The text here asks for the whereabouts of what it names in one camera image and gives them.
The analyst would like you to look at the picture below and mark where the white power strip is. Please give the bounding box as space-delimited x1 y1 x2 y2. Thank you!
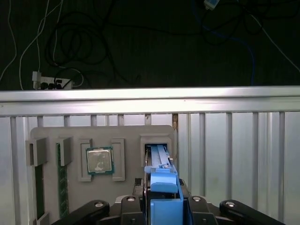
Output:
32 71 75 91

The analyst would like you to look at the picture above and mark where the green RAM stick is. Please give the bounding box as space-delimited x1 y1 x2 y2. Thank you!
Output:
55 142 69 220

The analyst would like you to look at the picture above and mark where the small white blue device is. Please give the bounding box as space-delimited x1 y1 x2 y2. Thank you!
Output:
203 0 221 10

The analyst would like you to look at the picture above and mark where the blue floor cable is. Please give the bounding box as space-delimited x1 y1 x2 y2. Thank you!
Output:
191 0 257 85

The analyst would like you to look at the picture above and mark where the hard disk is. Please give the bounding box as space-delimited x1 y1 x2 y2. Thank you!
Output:
133 144 192 225

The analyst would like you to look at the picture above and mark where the black coiled floor cable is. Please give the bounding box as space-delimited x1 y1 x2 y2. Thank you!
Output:
45 14 143 91

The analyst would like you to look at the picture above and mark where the silver CPU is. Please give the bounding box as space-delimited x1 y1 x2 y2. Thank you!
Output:
85 147 115 175

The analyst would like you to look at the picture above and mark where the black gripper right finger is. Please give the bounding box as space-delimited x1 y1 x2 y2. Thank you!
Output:
187 195 286 225

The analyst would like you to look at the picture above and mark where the grey parts rack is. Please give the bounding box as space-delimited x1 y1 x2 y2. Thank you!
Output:
25 125 179 225

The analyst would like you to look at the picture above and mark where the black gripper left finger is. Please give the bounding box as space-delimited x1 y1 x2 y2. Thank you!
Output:
50 195 144 225

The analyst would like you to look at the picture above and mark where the white floor cable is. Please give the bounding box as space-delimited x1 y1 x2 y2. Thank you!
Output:
20 0 64 91

